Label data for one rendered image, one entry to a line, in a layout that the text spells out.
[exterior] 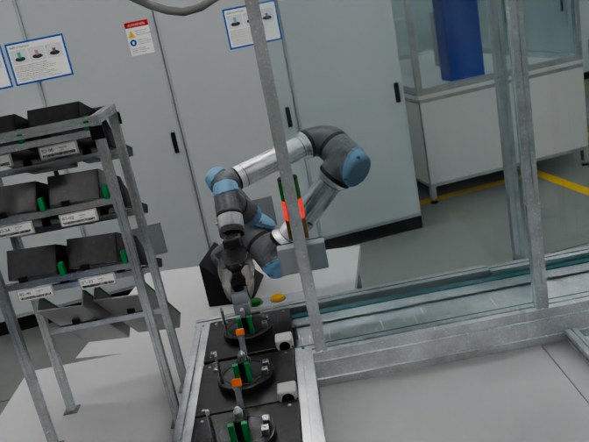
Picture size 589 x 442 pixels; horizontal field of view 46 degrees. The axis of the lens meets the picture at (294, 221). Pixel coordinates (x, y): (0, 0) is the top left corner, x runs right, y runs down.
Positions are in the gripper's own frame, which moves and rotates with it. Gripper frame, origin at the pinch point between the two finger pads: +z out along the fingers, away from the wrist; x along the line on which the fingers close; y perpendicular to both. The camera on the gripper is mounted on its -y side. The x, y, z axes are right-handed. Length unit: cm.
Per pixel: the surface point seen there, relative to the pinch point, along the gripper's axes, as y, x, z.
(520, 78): -42, -76, -25
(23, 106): 186, 142, -213
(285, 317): 12.3, -10.5, 5.3
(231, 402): -17.8, 3.3, 31.4
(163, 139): 222, 62, -192
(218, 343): 6.3, 8.4, 10.6
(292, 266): -16.4, -16.0, 0.7
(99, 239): -28.5, 28.5, -10.8
